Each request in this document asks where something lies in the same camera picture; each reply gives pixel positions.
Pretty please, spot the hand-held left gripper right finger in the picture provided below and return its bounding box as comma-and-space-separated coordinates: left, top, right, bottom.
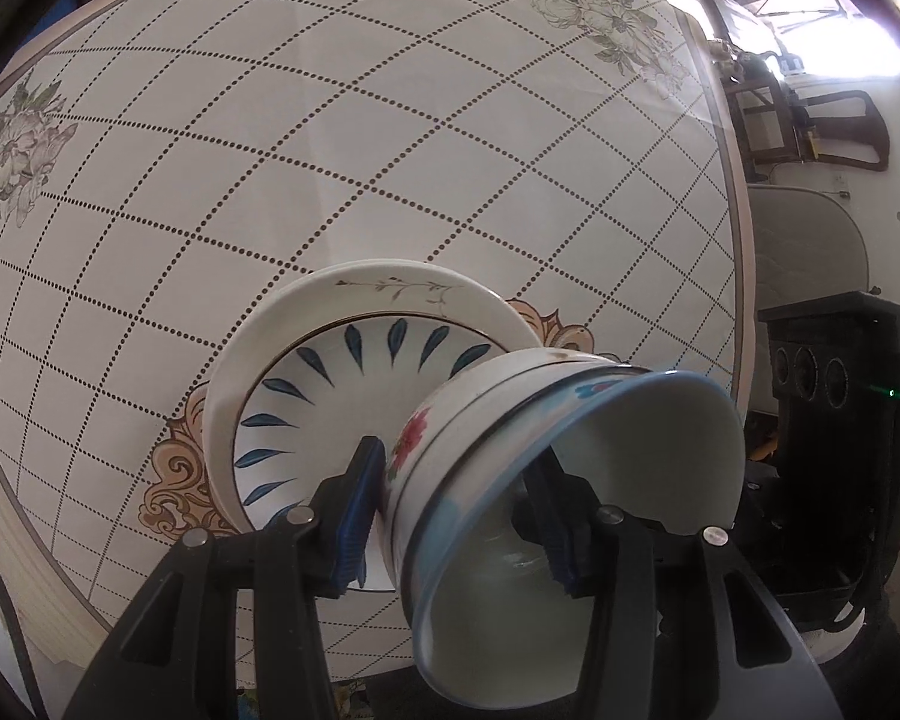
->
511, 454, 845, 720

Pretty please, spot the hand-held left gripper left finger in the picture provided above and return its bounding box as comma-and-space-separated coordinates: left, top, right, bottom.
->
60, 435, 387, 720

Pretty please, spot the white bowl with red flowers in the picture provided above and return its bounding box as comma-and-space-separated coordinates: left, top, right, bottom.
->
379, 349, 608, 587

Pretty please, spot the pastel flower bowl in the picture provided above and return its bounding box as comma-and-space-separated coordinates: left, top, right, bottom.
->
409, 370, 748, 715

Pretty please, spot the white plate with blue leaves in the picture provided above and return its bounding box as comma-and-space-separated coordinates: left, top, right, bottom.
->
231, 312, 512, 595

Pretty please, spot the white bowl with dark rim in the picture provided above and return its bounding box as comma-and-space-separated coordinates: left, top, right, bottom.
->
390, 360, 623, 593

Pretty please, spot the white plate with twig print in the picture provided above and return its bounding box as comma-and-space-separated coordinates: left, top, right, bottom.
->
202, 260, 550, 537

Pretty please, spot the dark wooden chair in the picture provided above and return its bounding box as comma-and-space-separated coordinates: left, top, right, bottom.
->
726, 79, 890, 175

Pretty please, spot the printed checked tablecloth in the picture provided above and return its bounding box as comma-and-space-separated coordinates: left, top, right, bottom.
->
0, 0, 755, 695

